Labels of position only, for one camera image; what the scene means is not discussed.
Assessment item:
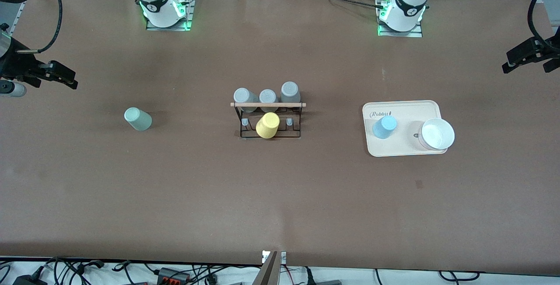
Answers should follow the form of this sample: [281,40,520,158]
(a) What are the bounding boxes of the beige plastic tray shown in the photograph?
[362,100,449,158]

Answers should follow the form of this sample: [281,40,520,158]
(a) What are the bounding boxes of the grey camera mount pole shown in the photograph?
[252,252,279,285]

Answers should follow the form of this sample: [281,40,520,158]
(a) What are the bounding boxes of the black floor cable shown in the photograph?
[439,270,480,282]

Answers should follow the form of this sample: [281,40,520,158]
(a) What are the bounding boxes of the black wire cup rack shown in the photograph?
[230,101,307,140]

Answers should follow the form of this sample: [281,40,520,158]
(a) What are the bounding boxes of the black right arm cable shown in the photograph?
[17,0,63,54]

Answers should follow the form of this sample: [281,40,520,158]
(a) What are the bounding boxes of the pale green cup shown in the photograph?
[124,107,153,132]

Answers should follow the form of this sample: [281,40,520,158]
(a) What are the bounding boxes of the black power strip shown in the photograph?
[157,267,190,284]

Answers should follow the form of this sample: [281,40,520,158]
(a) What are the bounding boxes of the white bowl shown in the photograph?
[417,118,455,151]

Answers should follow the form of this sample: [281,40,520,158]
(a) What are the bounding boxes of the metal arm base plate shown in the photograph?
[145,0,195,31]
[377,0,424,38]

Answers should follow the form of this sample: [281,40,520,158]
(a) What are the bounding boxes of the yellow cup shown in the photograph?
[255,112,280,139]

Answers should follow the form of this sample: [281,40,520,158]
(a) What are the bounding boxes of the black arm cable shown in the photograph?
[527,0,560,52]
[17,0,63,54]

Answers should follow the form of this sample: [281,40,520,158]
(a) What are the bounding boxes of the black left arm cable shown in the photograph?
[527,0,560,52]

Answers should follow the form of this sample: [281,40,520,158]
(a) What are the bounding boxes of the black power adapter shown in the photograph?
[12,274,48,285]

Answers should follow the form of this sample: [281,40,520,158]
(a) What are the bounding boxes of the light blue cup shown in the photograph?
[372,116,398,139]

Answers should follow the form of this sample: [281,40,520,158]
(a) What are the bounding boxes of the grey cup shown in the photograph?
[233,87,259,113]
[259,89,279,113]
[280,81,301,104]

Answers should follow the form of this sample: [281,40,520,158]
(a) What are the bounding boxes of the white mount bracket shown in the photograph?
[262,250,287,264]

